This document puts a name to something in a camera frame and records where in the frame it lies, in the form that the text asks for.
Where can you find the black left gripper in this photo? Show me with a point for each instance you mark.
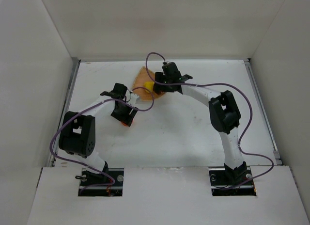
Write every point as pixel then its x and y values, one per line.
pixel 123 114

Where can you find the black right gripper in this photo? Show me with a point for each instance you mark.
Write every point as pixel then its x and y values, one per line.
pixel 159 85

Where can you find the yellow fake fruit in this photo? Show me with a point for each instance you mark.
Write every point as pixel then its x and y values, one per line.
pixel 149 85

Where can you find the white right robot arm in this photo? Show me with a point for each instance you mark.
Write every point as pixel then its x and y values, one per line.
pixel 223 110

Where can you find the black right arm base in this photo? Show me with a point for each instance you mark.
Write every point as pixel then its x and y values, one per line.
pixel 232 182

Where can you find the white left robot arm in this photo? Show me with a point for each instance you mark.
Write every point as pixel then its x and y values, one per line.
pixel 78 138

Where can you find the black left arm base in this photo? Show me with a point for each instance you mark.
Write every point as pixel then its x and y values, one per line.
pixel 93 184

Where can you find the aluminium table edge rail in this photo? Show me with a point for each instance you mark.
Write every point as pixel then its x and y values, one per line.
pixel 262 111

